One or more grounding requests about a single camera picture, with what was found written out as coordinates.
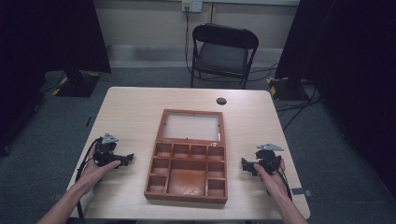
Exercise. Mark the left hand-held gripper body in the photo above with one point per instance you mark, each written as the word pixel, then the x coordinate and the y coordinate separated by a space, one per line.
pixel 104 154

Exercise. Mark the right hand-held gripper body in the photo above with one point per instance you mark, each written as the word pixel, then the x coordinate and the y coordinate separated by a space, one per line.
pixel 268 158

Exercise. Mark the wooden compartment box with glass lid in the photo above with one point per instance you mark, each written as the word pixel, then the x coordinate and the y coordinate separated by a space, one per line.
pixel 187 183

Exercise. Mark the person's left hand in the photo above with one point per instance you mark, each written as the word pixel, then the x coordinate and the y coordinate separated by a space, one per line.
pixel 93 174

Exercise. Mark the person's right hand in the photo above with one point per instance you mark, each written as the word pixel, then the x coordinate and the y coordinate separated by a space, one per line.
pixel 274 182

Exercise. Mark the small dark floor strip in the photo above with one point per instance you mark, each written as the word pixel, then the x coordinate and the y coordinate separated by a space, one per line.
pixel 88 121

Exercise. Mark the grey floor tape strip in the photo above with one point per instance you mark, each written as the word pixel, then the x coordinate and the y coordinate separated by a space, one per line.
pixel 301 192

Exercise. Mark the black stand base yellow tape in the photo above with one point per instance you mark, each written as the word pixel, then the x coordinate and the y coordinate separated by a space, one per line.
pixel 77 84
pixel 286 88

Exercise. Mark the black folding chair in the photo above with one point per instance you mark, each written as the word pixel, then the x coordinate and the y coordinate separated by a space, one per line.
pixel 222 56

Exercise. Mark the black curtain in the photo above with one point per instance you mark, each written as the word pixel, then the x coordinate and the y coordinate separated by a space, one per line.
pixel 46 46
pixel 351 77

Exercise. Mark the white wall socket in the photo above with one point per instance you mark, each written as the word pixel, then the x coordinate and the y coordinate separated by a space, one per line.
pixel 192 5

